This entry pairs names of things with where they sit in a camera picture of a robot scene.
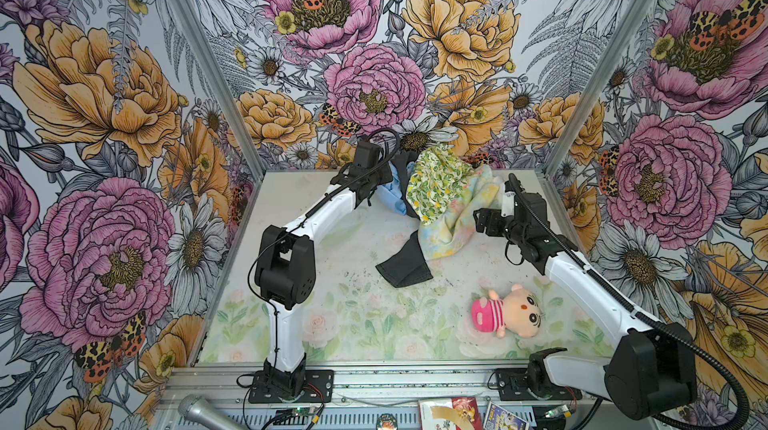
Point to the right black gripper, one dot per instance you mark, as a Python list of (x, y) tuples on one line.
[(495, 216)]

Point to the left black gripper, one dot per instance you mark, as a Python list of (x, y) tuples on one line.
[(386, 174)]

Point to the light blue cloth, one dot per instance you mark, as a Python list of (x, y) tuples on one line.
[(391, 196)]

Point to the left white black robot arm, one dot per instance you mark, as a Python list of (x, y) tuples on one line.
[(283, 275)]

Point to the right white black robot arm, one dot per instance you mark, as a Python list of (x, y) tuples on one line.
[(653, 367)]

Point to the green yellow floral cloth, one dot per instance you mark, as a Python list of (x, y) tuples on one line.
[(437, 180)]

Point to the pastel tie-dye cloth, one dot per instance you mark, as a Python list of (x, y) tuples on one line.
[(452, 230)]

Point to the black cloth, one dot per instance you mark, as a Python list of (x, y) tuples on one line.
[(408, 266)]

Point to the pink plush doll toy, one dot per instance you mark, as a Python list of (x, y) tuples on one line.
[(518, 312)]

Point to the right green circuit board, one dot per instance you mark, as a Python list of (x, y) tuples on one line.
[(560, 411)]

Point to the green circuit board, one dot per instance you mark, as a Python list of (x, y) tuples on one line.
[(311, 414), (560, 411)]

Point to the blue picture card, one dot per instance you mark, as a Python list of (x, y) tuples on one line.
[(499, 418)]

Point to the red yellow card pack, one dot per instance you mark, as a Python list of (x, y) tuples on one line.
[(452, 413)]

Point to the small round badge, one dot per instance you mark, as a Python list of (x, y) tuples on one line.
[(386, 421)]

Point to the left green circuit board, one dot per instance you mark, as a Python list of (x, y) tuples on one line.
[(311, 414)]

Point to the silver microphone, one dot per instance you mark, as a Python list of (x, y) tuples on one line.
[(197, 409)]

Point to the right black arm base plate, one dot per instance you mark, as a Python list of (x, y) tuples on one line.
[(515, 384)]

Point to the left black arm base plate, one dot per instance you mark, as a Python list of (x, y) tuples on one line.
[(301, 386)]

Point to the aluminium front frame rail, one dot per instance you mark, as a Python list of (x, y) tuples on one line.
[(361, 392)]

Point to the left aluminium corner post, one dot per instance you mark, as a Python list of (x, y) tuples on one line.
[(185, 12)]

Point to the aluminium corner post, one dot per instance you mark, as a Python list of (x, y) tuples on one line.
[(609, 59), (185, 12)]

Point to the right aluminium corner post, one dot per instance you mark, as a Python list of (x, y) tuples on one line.
[(609, 59)]

